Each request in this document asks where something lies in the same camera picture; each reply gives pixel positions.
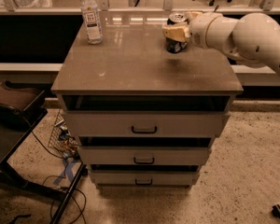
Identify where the wire mesh basket with clutter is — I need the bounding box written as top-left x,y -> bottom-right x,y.
48,111 -> 79,160

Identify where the black side cart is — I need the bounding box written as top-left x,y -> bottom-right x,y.
0,80 -> 86,224

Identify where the top drawer with black handle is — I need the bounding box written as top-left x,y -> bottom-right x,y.
62,111 -> 230,137

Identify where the drawer with black handle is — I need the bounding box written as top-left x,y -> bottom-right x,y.
62,111 -> 230,137
90,171 -> 199,186
77,147 -> 209,165

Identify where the black floor cable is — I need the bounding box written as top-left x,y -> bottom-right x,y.
42,175 -> 88,224

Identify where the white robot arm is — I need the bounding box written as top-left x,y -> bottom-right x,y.
162,12 -> 280,76

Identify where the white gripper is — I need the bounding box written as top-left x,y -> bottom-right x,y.
162,11 -> 222,49

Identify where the bottom drawer with black handle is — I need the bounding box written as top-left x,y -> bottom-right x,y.
90,171 -> 199,186

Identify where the middle drawer with black handle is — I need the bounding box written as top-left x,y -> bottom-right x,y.
77,147 -> 209,165

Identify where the grey drawer cabinet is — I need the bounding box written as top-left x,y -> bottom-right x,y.
51,10 -> 245,189

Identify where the clear plastic water bottle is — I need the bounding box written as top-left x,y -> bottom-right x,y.
80,0 -> 103,45

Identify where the blue pepsi can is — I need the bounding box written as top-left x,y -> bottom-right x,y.
165,12 -> 189,53

